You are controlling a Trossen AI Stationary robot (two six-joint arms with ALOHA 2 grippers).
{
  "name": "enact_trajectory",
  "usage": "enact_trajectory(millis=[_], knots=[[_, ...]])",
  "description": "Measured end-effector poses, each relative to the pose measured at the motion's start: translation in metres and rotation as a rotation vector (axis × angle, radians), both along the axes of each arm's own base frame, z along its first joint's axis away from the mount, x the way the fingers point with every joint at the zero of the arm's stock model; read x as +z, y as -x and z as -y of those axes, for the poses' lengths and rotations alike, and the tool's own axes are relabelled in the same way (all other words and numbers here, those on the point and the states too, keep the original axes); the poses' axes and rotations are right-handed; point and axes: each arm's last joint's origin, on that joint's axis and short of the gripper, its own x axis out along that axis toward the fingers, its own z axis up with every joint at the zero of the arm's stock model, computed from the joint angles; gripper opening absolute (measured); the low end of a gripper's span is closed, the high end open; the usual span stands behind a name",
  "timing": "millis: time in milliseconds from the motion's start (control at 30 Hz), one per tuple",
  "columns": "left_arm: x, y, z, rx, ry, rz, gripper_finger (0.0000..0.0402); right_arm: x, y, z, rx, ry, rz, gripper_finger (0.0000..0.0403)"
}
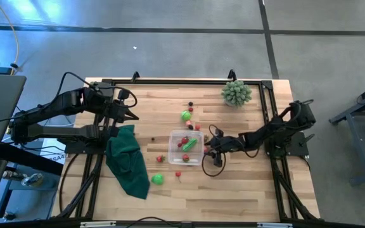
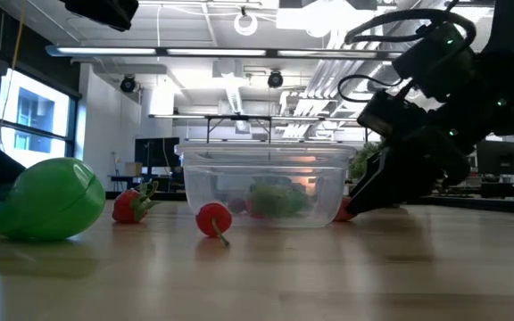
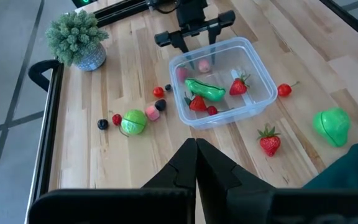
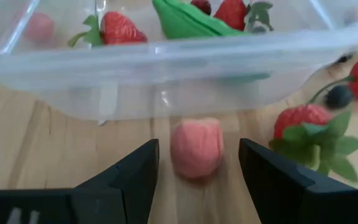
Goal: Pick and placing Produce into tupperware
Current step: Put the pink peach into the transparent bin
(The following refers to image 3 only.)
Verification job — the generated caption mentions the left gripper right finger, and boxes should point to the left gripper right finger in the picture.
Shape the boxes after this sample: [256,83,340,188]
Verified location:
[196,138,358,224]

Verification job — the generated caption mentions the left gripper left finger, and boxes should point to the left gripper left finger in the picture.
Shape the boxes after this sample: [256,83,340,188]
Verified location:
[28,138,198,224]

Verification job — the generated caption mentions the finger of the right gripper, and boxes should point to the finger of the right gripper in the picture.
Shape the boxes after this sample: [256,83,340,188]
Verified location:
[207,24,222,65]
[171,30,196,70]

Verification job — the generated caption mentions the red plastic strawberry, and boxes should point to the red plastic strawberry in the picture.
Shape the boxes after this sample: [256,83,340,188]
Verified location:
[183,91,208,112]
[175,65,189,83]
[255,123,282,157]
[229,73,251,96]

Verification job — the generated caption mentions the green pepper toy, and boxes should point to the green pepper toy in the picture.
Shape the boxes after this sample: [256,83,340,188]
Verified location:
[184,78,226,102]

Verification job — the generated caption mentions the red plastic cherry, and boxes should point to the red plastic cherry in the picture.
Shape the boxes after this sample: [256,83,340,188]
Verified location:
[109,110,129,138]
[206,105,234,116]
[152,86,165,99]
[277,81,301,97]

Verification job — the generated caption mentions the clear plastic tupperware container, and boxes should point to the clear plastic tupperware container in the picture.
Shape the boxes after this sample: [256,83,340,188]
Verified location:
[168,36,278,130]

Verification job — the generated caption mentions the pink candy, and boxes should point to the pink candy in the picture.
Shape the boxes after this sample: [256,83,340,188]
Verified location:
[144,105,160,121]

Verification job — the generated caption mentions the green plastic pear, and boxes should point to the green plastic pear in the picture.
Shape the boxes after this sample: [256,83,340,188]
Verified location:
[312,107,352,147]

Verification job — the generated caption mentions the black box with green light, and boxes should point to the black box with green light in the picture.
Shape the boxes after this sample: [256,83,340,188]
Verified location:
[71,0,99,9]

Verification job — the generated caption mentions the artificial succulent in grey pot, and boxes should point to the artificial succulent in grey pot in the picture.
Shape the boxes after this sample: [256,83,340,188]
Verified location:
[45,9,110,72]

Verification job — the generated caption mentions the dark green cloth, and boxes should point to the dark green cloth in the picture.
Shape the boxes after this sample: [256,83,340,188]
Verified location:
[303,141,358,190]

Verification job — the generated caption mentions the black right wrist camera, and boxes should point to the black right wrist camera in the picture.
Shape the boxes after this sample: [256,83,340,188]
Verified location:
[177,0,208,28]

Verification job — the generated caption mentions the black aluminium rig frame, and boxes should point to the black aluminium rig frame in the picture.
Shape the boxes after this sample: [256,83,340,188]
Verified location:
[23,0,358,224]

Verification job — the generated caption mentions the black curved frame handle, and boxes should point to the black curved frame handle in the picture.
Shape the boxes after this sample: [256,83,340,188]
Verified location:
[27,59,62,93]

